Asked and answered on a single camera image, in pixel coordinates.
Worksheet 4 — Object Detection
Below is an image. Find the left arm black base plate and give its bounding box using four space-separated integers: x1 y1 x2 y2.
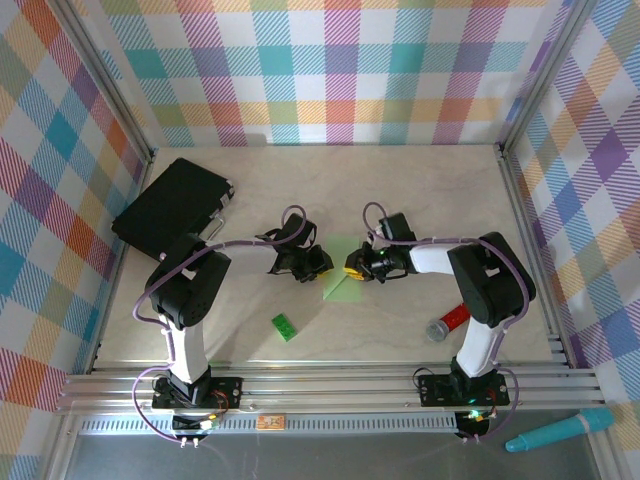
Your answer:
151 374 245 412

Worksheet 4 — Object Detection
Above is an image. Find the aluminium corner post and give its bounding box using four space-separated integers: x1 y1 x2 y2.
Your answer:
49 0 156 166
497 0 601 159

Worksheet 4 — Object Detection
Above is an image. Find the aluminium side rail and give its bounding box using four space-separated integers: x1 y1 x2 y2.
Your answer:
497 144 576 369
87 159 154 374

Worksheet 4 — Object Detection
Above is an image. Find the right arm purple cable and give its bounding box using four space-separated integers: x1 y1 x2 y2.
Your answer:
362 201 524 444

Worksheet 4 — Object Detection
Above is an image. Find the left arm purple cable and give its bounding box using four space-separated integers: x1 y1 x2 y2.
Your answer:
132 204 309 444

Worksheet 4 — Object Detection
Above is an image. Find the red tube with grey cap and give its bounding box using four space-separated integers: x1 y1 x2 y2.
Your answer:
425 302 472 344

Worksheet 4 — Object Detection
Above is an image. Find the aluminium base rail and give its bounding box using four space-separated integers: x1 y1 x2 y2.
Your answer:
54 367 609 416

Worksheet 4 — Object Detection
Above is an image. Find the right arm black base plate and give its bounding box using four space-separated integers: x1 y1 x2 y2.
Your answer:
417 373 511 407

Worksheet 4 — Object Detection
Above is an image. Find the light green paper sheet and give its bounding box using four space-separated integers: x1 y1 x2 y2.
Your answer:
322 234 364 302

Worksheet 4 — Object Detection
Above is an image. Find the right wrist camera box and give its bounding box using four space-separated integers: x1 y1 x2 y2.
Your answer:
377 213 415 241

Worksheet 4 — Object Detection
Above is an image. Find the green toy brick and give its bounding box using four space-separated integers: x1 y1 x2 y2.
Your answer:
270 312 298 343

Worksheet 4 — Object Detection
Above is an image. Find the black flat case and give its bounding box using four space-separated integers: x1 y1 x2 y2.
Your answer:
110 157 237 261

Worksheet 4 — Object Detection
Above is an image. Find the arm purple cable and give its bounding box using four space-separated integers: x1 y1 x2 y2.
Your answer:
362 201 524 444
132 204 309 444

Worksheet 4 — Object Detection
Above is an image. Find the teal marker pen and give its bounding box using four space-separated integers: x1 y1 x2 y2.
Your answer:
504 407 615 454

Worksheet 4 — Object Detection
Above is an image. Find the slotted grey cable duct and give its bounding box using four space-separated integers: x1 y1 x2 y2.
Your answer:
79 417 459 435

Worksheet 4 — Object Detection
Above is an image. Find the small black electronics box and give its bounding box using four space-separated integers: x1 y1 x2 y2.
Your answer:
457 407 494 441
172 412 221 449

